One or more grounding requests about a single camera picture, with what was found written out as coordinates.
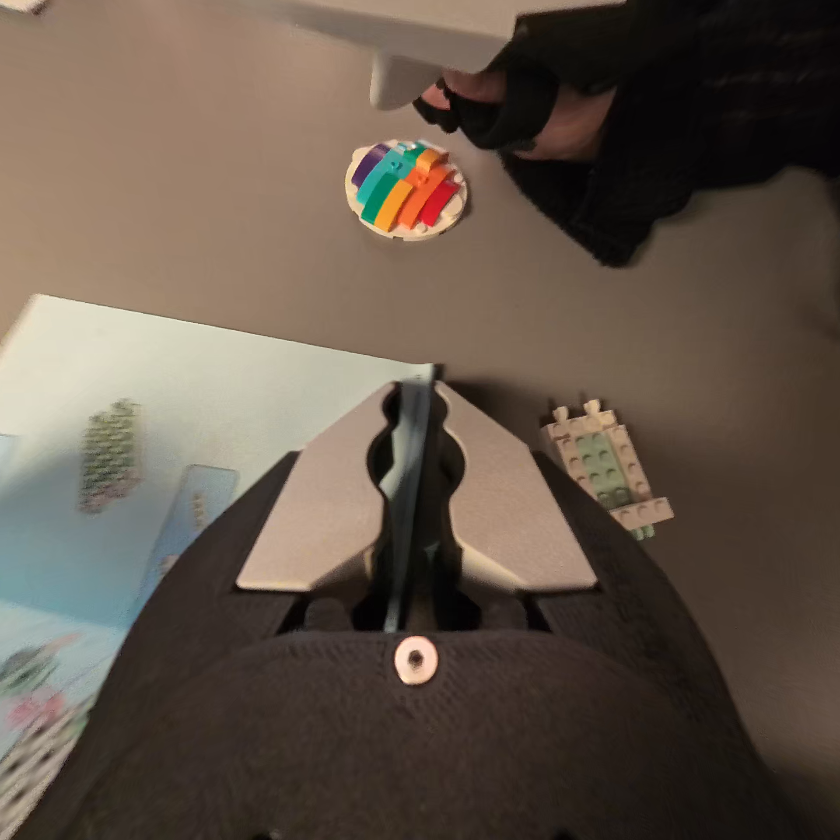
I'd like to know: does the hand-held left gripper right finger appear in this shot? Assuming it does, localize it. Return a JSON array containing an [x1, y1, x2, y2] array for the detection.
[[430, 381, 599, 593]]

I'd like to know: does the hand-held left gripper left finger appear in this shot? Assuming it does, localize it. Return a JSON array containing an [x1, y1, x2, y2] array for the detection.
[[235, 381, 404, 592]]

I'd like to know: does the rainbow lego assembly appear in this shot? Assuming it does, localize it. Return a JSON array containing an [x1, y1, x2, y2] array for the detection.
[[344, 139, 471, 245]]

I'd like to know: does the light blue lego instruction booklet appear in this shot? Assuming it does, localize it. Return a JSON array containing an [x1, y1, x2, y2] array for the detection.
[[0, 294, 442, 840]]

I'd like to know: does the person's right forearm black sleeve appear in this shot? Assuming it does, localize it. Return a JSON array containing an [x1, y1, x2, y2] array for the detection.
[[489, 0, 840, 269]]

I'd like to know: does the white green lego plate assembly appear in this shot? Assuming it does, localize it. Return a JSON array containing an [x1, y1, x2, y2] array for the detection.
[[539, 397, 676, 541]]

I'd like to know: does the person's right hand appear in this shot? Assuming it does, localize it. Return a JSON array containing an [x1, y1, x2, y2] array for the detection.
[[420, 69, 619, 163]]

